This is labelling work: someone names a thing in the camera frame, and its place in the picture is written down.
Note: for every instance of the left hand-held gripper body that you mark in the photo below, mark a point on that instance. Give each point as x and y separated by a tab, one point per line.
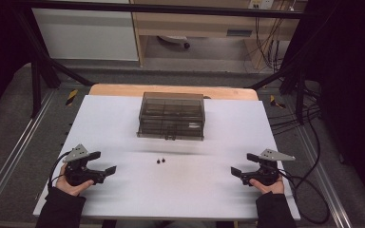
76	172

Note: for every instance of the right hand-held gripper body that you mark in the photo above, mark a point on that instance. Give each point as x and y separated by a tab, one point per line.
266	175

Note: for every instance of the person's right hand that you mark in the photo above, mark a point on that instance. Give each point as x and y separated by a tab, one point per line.
271	189

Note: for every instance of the person's left hand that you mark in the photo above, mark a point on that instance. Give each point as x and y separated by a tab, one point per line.
71	189

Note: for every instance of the wooden table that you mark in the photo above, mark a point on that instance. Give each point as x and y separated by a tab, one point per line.
117	90

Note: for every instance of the smoky transparent drawer box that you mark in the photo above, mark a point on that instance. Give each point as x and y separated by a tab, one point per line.
171	115

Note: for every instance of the white cabinet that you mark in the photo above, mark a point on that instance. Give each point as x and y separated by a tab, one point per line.
85	31

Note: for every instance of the office chair base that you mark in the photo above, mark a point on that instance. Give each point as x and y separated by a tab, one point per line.
176	39

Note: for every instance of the wooden office desk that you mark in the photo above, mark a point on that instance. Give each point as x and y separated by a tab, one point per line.
202	25

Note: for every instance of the aluminium floor rail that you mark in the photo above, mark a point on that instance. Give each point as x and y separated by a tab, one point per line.
22	136
324	177

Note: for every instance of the white wall socket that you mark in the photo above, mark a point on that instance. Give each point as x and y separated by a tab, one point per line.
261	3

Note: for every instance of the black metal frame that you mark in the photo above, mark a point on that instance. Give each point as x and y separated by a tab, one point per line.
171	8

